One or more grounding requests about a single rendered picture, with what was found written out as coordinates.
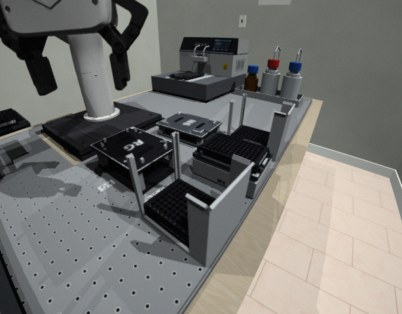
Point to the blue bottle cap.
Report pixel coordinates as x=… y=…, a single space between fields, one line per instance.
x=253 y=68
x=296 y=66

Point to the black regrip nest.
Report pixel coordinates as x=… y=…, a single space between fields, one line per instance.
x=149 y=151

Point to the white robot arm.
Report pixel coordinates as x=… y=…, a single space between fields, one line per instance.
x=89 y=62

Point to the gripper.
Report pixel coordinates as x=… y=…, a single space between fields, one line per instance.
x=26 y=24

